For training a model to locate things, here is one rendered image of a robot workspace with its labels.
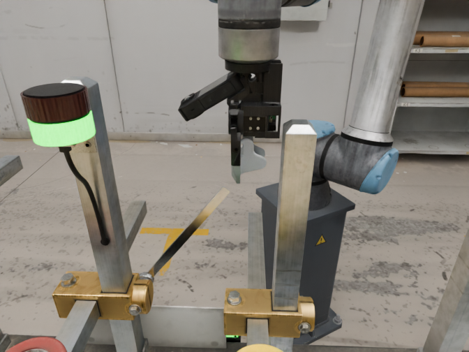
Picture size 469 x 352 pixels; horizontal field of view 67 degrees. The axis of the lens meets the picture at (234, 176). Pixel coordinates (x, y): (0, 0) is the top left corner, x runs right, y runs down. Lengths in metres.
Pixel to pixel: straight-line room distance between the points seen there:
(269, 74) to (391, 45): 0.57
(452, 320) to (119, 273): 0.49
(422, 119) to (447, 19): 0.80
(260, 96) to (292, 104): 2.65
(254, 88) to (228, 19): 0.11
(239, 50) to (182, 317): 0.43
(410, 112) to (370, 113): 2.42
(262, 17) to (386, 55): 0.61
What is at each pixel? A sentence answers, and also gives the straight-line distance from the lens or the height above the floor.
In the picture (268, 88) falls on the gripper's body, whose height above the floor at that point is 1.13.
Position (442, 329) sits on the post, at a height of 0.81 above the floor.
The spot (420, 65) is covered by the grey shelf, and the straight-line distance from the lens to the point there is 3.40.
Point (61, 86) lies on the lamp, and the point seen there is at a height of 1.18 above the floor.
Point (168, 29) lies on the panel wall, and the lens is 3.14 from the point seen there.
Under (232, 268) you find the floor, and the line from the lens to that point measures 1.87.
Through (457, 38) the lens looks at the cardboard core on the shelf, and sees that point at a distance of 3.03.
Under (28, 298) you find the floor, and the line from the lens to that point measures 1.97.
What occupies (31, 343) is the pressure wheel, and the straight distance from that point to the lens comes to 0.50.
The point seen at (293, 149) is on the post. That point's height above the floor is 1.10.
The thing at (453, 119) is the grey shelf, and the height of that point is 0.25.
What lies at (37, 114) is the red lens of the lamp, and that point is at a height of 1.16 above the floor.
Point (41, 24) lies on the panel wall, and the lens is 3.50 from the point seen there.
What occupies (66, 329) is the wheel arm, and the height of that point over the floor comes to 0.86.
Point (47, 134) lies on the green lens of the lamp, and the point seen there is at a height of 1.14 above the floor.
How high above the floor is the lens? 1.26
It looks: 28 degrees down
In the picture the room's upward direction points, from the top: straight up
